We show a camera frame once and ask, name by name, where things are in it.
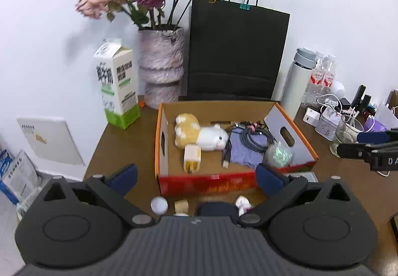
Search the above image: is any black braided cable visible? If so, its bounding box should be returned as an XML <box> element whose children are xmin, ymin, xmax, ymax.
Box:
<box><xmin>222</xmin><ymin>121</ymin><xmax>276</xmax><ymax>170</ymax></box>

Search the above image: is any navy blue pouch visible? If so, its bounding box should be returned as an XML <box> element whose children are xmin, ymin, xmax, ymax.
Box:
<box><xmin>196</xmin><ymin>202</ymin><xmax>239</xmax><ymax>224</ymax></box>

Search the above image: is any clear glass cup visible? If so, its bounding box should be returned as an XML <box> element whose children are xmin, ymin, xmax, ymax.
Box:
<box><xmin>329</xmin><ymin>114</ymin><xmax>364</xmax><ymax>157</ymax></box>

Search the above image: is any white charger cube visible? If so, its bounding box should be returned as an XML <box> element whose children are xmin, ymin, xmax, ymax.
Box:
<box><xmin>303</xmin><ymin>108</ymin><xmax>320</xmax><ymax>127</ymax></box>

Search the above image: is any white round lamp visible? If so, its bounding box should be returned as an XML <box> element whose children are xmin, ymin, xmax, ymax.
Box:
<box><xmin>330</xmin><ymin>79</ymin><xmax>345</xmax><ymax>99</ymax></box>

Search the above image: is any clear water bottle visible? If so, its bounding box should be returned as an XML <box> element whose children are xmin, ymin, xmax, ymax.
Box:
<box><xmin>320</xmin><ymin>54</ymin><xmax>337</xmax><ymax>95</ymax></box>
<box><xmin>301</xmin><ymin>51</ymin><xmax>324</xmax><ymax>107</ymax></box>

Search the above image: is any green crumpled wrapper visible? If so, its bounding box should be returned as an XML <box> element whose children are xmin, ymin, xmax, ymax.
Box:
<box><xmin>265</xmin><ymin>142</ymin><xmax>294</xmax><ymax>169</ymax></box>

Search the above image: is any white round lid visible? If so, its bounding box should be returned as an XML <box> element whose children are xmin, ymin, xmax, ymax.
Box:
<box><xmin>150</xmin><ymin>196</ymin><xmax>169</xmax><ymax>215</ymax></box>

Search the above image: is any white thermos bottle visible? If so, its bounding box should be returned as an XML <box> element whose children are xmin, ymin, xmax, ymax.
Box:
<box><xmin>281</xmin><ymin>48</ymin><xmax>317</xmax><ymax>120</ymax></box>

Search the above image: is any small wooden block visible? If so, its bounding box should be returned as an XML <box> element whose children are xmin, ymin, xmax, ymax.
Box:
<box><xmin>174</xmin><ymin>199</ymin><xmax>189</xmax><ymax>214</ymax></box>

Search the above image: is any purple cloth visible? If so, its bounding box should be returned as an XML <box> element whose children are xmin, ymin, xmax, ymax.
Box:
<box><xmin>225</xmin><ymin>127</ymin><xmax>269</xmax><ymax>168</ymax></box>

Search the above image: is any yellow white plug adapter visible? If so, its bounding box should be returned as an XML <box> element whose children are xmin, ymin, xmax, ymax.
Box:
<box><xmin>184</xmin><ymin>145</ymin><xmax>202</xmax><ymax>174</ymax></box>

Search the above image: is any white yellow plush toy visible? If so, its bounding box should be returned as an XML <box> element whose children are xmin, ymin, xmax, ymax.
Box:
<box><xmin>175</xmin><ymin>113</ymin><xmax>229</xmax><ymax>151</ymax></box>

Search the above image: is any black paper bag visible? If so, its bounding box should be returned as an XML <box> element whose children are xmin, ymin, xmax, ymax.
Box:
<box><xmin>186</xmin><ymin>0</ymin><xmax>290</xmax><ymax>100</ymax></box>

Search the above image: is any green white milk carton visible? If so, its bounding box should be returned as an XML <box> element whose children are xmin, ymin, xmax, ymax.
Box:
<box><xmin>93</xmin><ymin>38</ymin><xmax>140</xmax><ymax>130</ymax></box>

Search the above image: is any pink marbled vase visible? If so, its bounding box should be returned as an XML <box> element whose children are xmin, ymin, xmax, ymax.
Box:
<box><xmin>138</xmin><ymin>25</ymin><xmax>184</xmax><ymax>109</ymax></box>

